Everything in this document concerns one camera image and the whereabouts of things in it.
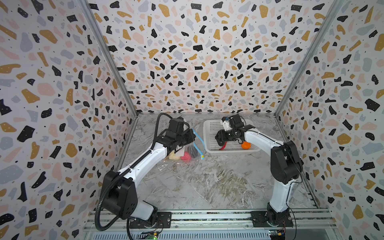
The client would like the cream toy garlic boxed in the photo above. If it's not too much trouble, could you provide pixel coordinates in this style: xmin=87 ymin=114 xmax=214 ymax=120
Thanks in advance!
xmin=168 ymin=152 xmax=181 ymax=161

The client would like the clear zip top bag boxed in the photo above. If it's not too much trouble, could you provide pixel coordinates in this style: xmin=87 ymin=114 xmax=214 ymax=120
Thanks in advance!
xmin=158 ymin=142 xmax=205 ymax=171

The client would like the pink toy fruit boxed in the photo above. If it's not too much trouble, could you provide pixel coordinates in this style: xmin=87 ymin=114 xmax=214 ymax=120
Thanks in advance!
xmin=180 ymin=152 xmax=193 ymax=163

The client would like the white plastic basket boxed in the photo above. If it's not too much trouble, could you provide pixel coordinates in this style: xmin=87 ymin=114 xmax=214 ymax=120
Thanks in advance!
xmin=203 ymin=119 xmax=261 ymax=155

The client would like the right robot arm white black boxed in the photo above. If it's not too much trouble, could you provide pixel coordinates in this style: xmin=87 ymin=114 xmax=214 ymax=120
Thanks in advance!
xmin=215 ymin=115 xmax=303 ymax=226

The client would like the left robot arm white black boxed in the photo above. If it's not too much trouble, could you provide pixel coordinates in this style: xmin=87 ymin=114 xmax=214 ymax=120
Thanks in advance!
xmin=97 ymin=114 xmax=196 ymax=221

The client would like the orange toy fruit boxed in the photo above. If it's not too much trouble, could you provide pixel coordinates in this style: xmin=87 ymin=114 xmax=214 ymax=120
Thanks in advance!
xmin=241 ymin=142 xmax=252 ymax=150

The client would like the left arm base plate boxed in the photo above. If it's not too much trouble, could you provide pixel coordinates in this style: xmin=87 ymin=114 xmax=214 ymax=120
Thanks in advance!
xmin=130 ymin=212 xmax=172 ymax=229

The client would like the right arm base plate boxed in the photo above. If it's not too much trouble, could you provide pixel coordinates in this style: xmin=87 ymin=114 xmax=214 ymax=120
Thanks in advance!
xmin=251 ymin=211 xmax=294 ymax=228

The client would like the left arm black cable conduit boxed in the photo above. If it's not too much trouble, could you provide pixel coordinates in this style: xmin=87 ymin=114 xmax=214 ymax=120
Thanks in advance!
xmin=94 ymin=112 xmax=175 ymax=232

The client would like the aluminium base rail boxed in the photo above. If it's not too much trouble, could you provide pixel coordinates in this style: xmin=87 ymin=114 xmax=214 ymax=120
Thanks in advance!
xmin=80 ymin=209 xmax=343 ymax=240

